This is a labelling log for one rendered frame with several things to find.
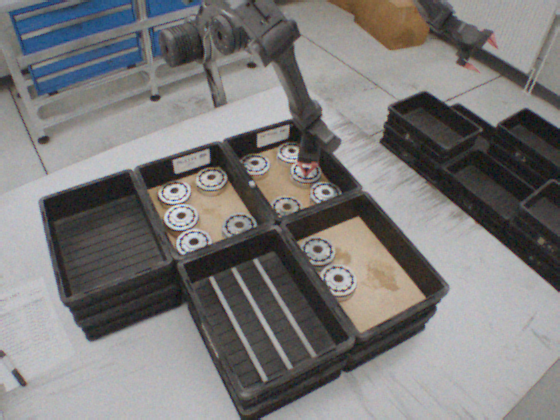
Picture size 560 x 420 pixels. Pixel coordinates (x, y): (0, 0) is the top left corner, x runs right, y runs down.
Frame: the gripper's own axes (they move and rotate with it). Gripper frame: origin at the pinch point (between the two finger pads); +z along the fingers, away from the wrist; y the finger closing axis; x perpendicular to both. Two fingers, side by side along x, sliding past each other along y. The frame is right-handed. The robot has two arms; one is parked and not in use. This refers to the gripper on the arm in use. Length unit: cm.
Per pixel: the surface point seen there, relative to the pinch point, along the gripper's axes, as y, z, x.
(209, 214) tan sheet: -21.9, 5.0, 27.2
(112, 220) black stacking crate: -30, 6, 56
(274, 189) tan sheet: -7.4, 4.5, 9.3
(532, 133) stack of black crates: 96, 35, -118
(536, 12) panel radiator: 235, 20, -151
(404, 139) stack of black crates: 73, 38, -45
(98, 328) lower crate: -63, 13, 49
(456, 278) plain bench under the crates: -23, 16, -54
